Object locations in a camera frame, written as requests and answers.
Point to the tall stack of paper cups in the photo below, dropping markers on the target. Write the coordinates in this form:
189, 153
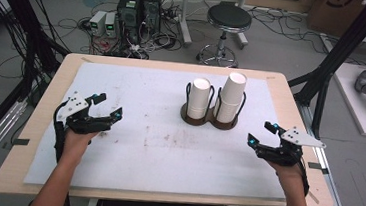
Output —
231, 97

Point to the white foam mat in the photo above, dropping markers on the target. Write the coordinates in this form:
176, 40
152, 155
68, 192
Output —
152, 167

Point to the black metal frame stand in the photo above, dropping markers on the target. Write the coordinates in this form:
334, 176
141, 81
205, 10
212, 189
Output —
339, 53

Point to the black tape strip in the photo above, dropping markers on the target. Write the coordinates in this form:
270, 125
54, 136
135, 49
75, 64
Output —
21, 141
317, 167

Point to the person's left hand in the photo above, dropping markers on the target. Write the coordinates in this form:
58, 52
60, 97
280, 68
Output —
77, 144

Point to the black computer tower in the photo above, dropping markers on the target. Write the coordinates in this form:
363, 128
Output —
129, 18
152, 10

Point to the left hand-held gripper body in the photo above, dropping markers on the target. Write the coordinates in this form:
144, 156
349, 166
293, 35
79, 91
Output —
76, 105

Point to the white floor platform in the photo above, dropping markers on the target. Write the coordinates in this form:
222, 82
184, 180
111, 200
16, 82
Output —
354, 104

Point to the grey power supply unit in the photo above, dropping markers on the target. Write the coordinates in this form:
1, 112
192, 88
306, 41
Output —
97, 23
111, 24

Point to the short stack of paper cups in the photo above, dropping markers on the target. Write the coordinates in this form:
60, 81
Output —
199, 101

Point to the brown cardboard box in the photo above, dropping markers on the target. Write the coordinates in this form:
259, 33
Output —
332, 15

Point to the black round stool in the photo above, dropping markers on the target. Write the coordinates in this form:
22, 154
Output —
229, 17

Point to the person's right hand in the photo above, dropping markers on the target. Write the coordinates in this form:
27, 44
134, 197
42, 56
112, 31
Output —
286, 174

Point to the grey metal stand leg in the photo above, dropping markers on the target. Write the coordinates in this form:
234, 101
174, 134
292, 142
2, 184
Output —
185, 19

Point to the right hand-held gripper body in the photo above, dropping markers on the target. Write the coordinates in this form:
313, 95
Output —
287, 152

